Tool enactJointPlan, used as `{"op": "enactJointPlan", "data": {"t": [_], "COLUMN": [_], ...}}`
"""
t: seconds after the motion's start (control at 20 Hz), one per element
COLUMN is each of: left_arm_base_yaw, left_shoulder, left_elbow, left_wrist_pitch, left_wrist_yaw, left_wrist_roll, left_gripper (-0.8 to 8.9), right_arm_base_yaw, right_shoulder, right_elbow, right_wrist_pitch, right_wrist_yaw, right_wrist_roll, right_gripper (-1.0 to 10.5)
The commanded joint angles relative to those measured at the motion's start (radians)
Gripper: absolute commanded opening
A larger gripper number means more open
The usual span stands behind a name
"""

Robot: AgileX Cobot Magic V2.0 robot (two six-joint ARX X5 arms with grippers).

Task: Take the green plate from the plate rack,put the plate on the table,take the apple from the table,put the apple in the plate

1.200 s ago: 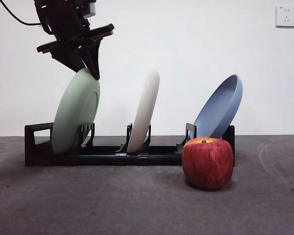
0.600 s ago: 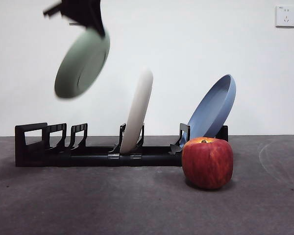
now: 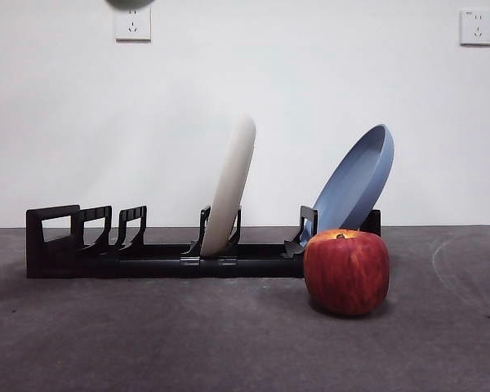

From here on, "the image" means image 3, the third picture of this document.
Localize red apple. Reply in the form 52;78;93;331
303;228;390;318

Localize pale green plate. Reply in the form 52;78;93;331
105;0;157;11

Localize white plate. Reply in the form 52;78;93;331
199;114;257;257

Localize blue plate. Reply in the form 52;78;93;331
311;124;395;236

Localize black plate rack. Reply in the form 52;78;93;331
25;203;382;279

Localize white wall socket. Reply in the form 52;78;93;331
114;6;153;42
459;8;490;47

